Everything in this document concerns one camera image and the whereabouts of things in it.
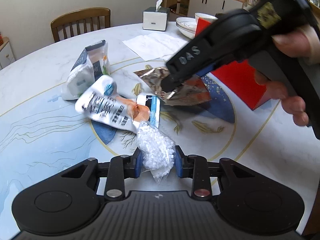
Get bag of white beads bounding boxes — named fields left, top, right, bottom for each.
left=137, top=121, right=175, bottom=184

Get gold foil snack packet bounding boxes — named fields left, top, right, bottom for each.
left=134, top=67, right=211, bottom=106

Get white orange snack packet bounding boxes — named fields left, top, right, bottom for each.
left=75, top=75, right=161, bottom=133

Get white grey green snack bag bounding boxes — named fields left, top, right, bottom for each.
left=61, top=40, right=110, bottom=101

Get person's right hand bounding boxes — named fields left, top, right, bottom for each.
left=254, top=25, right=319, bottom=127

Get white bowl gold rim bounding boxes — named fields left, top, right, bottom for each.
left=195, top=12, right=217, bottom=23

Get red cardboard box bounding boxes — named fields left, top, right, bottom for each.
left=194, top=17, right=281, bottom=111

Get white storage cabinet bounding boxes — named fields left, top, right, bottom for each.
left=188, top=0, right=243, bottom=17

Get white plate stack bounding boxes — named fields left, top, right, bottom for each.
left=176, top=17, right=197, bottom=39

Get white green tissue box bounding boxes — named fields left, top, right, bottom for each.
left=143, top=0, right=170, bottom=31

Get white paper napkin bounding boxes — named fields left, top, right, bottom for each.
left=123, top=33, right=187, bottom=61

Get white low side cabinet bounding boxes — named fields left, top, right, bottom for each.
left=0, top=37, right=15, bottom=69

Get wooden chair by wall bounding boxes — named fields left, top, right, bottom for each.
left=50, top=7, right=111, bottom=43

